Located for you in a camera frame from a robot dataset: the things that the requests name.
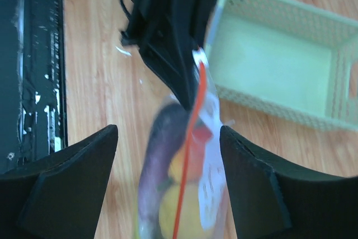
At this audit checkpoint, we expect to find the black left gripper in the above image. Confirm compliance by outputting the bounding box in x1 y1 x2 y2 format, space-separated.
120 0 216 110

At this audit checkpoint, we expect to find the clear zip top bag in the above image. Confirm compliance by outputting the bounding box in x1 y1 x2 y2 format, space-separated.
133 48 229 238

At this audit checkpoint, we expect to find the yellow fake orange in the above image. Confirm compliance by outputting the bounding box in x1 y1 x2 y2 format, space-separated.
159 184 214 239

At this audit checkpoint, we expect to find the light green plastic basket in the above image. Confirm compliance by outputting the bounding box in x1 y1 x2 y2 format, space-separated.
205 0 357 130

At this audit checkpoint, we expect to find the orange fake peach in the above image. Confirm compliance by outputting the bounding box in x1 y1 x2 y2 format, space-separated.
169 143 208 182

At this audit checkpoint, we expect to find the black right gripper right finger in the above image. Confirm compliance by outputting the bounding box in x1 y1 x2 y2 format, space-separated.
220 126 357 238

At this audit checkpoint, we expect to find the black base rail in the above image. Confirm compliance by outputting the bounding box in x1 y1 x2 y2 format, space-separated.
1 0 68 173

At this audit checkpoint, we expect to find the purple fake eggplant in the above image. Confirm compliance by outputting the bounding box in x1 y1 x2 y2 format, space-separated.
137 102 190 238

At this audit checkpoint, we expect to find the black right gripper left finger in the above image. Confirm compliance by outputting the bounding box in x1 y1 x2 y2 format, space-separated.
1 125 118 238

